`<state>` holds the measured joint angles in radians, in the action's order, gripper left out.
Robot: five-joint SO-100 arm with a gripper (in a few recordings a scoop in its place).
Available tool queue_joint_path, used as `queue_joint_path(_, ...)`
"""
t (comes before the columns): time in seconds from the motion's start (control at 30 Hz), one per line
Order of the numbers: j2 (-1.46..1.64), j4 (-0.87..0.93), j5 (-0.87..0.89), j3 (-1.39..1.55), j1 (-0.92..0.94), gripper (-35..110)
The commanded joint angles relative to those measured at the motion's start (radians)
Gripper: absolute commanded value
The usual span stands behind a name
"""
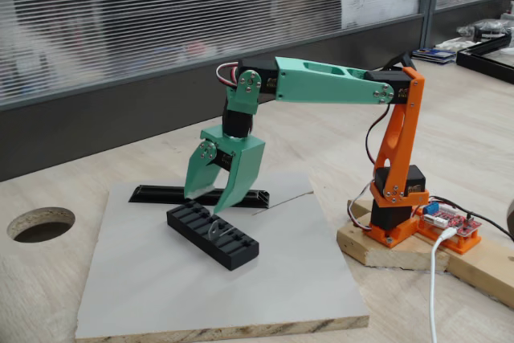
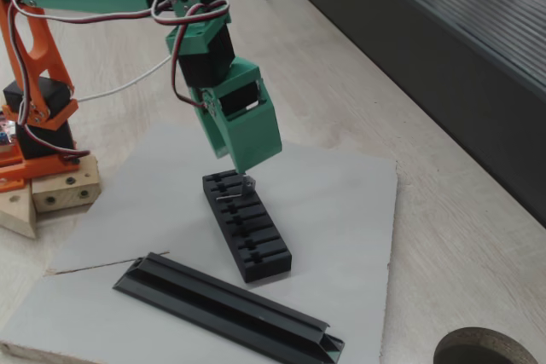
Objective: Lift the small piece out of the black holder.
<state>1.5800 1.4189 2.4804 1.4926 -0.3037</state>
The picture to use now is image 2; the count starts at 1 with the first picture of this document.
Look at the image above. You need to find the small metal bracket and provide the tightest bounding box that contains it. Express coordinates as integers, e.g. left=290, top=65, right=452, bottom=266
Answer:
left=214, top=173, right=258, bottom=204

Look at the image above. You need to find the black ribbed rectangular block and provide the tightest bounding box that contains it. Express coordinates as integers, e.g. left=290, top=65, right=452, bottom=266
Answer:
left=201, top=169, right=293, bottom=285

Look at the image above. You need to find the wooden base plank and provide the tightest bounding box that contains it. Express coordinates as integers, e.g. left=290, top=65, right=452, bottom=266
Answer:
left=0, top=182, right=38, bottom=240

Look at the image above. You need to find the grey wooden board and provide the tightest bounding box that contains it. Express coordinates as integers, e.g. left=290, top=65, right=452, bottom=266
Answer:
left=0, top=121, right=398, bottom=364

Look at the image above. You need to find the wooden block with screws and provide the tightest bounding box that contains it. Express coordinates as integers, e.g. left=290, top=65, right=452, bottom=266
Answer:
left=31, top=154, right=102, bottom=214

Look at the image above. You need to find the red controller board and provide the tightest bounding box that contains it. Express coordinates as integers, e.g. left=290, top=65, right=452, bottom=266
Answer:
left=0, top=115, right=19, bottom=155

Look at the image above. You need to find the long black profile rail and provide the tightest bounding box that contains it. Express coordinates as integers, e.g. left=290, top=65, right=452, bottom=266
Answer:
left=112, top=251, right=346, bottom=364

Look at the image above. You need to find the orange controller mount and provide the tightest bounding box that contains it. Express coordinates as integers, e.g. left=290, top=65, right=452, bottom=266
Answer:
left=0, top=148, right=26, bottom=193

